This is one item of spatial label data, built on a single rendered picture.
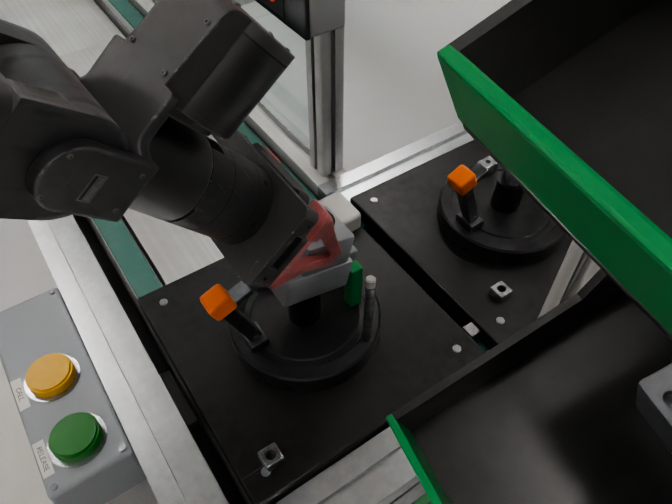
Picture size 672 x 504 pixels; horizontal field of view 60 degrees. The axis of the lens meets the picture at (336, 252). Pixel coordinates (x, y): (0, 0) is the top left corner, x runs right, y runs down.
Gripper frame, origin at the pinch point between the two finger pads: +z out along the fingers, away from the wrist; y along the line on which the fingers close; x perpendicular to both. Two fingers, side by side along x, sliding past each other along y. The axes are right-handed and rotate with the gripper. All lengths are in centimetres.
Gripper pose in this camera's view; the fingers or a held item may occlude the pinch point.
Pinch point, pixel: (314, 236)
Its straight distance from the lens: 47.1
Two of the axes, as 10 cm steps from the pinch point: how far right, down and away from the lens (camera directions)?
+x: -6.4, 7.4, 2.0
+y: -5.6, -6.3, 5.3
